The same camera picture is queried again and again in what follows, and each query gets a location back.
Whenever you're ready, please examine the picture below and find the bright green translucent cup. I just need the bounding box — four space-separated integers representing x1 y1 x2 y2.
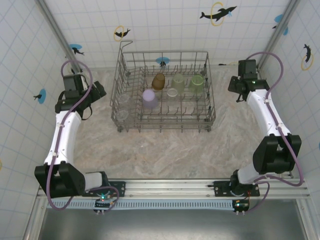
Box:
188 74 205 95

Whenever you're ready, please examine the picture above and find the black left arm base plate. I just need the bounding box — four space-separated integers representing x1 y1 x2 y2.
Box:
81 179 127 198

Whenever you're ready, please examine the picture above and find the lilac plastic cup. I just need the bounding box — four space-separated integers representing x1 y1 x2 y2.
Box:
141 89 159 110

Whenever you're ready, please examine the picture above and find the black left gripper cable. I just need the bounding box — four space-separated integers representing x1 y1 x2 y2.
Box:
81 104 94 121

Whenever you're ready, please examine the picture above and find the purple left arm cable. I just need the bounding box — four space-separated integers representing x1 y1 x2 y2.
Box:
46 59 120 210

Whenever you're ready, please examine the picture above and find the aluminium corner post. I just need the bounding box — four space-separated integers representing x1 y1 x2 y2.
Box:
256 0 301 72
37 0 83 77

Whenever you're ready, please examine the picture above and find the grey wire dish rack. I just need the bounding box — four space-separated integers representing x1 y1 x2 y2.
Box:
110 39 217 135

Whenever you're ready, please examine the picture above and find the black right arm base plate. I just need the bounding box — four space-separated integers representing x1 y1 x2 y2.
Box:
207 179 261 198

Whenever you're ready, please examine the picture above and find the brown plastic cup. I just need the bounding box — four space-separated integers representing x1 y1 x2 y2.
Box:
151 72 166 91

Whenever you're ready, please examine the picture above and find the pale olive translucent cup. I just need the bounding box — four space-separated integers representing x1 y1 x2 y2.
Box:
171 73 186 93

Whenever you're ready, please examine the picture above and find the grey metal panel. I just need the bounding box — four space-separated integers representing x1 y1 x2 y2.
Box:
41 208 310 240

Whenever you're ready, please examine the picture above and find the long aluminium mounting rail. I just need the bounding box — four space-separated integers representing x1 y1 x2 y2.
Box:
36 177 311 200

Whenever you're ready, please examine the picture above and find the white slotted cable duct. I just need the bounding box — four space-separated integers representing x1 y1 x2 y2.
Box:
46 199 238 210

